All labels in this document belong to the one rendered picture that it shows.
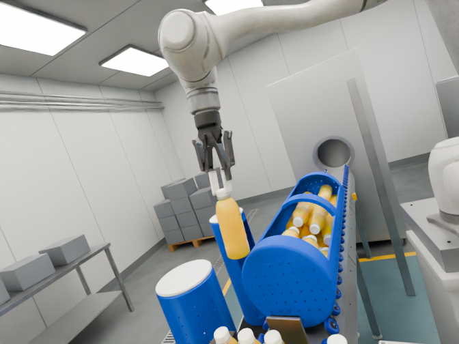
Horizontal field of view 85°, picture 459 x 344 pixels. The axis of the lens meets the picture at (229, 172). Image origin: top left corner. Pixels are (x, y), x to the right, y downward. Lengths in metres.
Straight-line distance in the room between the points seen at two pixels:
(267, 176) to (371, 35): 3.40
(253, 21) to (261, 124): 5.24
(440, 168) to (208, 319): 1.03
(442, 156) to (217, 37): 0.73
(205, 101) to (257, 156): 5.27
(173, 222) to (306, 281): 4.07
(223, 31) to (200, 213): 3.96
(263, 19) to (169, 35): 0.22
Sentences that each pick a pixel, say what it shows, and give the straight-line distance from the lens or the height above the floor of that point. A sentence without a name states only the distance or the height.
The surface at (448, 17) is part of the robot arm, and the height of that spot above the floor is 1.66.
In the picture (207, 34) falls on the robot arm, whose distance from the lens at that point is 0.59.
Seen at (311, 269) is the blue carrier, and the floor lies 1.15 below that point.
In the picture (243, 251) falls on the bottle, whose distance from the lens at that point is 0.76.
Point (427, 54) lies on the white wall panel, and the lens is 6.07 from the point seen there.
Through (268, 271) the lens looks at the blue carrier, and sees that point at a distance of 0.84.
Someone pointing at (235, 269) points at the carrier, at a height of 0.65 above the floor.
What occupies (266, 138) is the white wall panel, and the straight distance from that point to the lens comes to 5.84.
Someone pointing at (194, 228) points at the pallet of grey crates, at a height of 0.34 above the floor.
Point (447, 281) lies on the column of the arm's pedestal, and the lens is 0.99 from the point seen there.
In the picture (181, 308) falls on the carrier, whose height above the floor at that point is 0.96.
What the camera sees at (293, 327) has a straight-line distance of 0.83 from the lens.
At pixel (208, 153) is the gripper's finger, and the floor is 1.55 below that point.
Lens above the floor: 1.56
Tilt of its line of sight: 6 degrees down
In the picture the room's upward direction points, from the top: 19 degrees counter-clockwise
